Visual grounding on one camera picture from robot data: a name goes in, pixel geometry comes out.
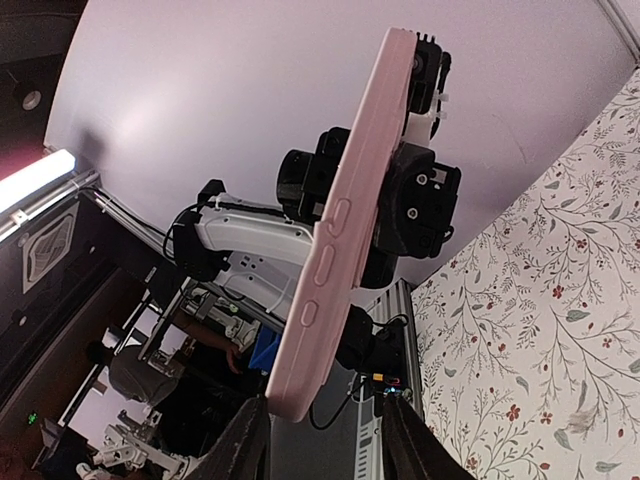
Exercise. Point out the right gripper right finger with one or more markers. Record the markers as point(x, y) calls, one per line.
point(410, 450)

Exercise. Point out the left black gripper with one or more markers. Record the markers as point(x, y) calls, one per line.
point(415, 209)

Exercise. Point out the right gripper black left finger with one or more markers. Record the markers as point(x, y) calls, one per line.
point(243, 450)

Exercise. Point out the phone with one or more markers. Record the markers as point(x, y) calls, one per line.
point(341, 239)

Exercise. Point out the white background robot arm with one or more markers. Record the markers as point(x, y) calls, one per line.
point(123, 446)

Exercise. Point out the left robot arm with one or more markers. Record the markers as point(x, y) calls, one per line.
point(224, 240)

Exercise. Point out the blue plastic bin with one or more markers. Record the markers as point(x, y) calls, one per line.
point(265, 350)

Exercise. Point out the person in grey shirt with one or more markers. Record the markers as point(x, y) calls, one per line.
point(132, 378)

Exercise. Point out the floral patterned table mat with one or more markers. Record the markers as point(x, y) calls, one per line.
point(528, 338)

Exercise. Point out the ceiling light strip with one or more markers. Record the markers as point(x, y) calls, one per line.
point(21, 184)

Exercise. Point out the front aluminium rail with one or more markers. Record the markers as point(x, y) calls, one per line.
point(364, 411)

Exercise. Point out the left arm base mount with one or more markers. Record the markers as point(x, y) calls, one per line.
point(375, 351)

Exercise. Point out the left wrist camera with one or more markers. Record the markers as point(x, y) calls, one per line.
point(426, 91)

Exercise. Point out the right aluminium frame post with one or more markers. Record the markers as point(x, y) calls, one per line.
point(624, 18)

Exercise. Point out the aluminium frame post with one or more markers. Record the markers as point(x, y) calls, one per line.
point(137, 246)
point(624, 18)

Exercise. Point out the left aluminium frame post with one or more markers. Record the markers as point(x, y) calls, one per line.
point(137, 246)

